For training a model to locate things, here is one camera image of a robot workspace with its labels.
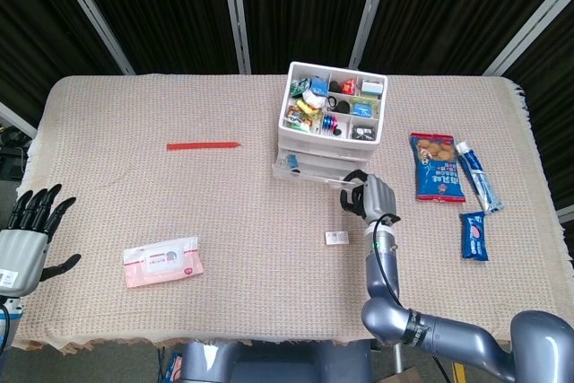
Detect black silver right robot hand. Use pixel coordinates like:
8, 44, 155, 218
339, 169, 400, 225

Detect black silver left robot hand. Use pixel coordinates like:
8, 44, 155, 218
0, 183, 83, 298

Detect white plastic drawer unit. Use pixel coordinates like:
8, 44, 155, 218
274, 60, 389, 164

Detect blue cookie snack bag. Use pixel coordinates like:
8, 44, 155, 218
409, 132, 467, 204

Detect blue Oreo pack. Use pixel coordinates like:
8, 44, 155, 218
458, 211, 490, 262

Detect black hair rings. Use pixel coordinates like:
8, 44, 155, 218
326, 95, 352, 114

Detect blue white toothpaste tube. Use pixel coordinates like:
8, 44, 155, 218
455, 140, 507, 215

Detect white crumpled packet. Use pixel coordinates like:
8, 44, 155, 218
303, 90, 328, 109

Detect pink wet wipes pack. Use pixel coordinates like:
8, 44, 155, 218
123, 235, 205, 289

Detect beige woven tablecloth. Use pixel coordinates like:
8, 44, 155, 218
11, 73, 574, 353

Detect brown cardboard piece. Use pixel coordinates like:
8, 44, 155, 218
385, 367, 423, 383

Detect red stick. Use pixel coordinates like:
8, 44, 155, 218
165, 140, 243, 152

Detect blue red package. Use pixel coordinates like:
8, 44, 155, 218
162, 349, 186, 383

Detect grey robot torso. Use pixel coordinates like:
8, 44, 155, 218
178, 340, 376, 383

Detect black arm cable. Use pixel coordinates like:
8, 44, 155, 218
370, 213, 416, 312

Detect white metal frame post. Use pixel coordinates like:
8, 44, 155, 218
0, 101, 39, 138
219, 0, 253, 75
483, 0, 574, 77
46, 0, 136, 76
348, 0, 396, 71

